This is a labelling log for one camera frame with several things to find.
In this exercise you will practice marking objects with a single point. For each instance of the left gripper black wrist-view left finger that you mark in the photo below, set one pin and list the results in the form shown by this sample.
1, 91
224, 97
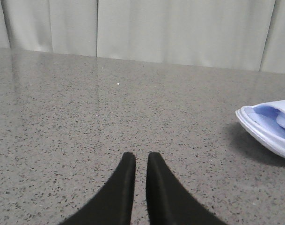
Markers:
112, 205

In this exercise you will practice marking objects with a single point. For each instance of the blue slipper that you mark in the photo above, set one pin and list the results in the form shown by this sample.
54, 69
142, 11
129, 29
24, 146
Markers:
266, 123

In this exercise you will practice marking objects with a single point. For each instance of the left gripper black right finger at image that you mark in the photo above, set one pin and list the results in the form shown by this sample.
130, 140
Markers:
168, 202

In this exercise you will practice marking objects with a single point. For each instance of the beige curtain backdrop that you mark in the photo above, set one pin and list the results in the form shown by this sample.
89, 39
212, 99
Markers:
240, 34

